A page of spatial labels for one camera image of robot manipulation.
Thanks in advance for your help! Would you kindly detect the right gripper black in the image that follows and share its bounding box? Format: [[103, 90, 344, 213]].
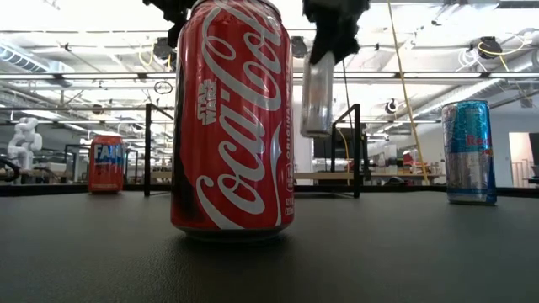
[[302, 0, 371, 66]]

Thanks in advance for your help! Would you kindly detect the orange Fanta can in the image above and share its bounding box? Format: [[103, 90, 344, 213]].
[[87, 135, 126, 194]]

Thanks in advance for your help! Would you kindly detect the black monitor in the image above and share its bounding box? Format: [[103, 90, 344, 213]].
[[312, 125, 364, 160]]

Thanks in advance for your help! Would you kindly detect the black cable loop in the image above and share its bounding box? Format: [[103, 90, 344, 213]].
[[153, 80, 174, 96]]

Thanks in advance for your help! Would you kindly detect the blue silver Red Bull can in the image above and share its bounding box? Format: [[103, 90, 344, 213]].
[[440, 99, 498, 206]]

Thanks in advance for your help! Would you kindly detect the black curved cable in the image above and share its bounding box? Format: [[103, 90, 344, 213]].
[[0, 156, 20, 183]]

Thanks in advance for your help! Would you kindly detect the black frame wooden shelf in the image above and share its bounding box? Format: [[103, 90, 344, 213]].
[[143, 103, 362, 199]]

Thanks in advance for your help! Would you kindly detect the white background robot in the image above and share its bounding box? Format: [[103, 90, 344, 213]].
[[7, 116, 44, 172]]

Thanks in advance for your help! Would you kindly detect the yellow hanging cable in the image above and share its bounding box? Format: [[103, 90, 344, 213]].
[[386, 0, 430, 186]]

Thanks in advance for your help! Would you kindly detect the white coiled cable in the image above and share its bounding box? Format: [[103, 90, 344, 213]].
[[456, 49, 481, 72]]

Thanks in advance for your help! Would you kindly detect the black hanging cable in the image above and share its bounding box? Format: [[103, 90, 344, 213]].
[[341, 56, 355, 125]]

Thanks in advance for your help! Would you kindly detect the tall silver beverage can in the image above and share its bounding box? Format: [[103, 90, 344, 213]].
[[300, 50, 337, 139]]

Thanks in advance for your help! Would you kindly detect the red Coca-Cola can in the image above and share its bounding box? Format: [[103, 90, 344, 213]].
[[169, 0, 295, 242]]

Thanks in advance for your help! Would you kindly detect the long ceiling light rail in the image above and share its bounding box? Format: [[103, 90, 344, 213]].
[[0, 72, 539, 81]]

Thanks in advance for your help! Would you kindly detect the black ceiling cable reel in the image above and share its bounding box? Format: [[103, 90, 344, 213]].
[[152, 36, 178, 72], [290, 36, 309, 60], [478, 36, 504, 60]]

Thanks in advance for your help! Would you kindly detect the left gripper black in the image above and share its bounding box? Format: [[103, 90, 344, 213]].
[[142, 0, 199, 50]]

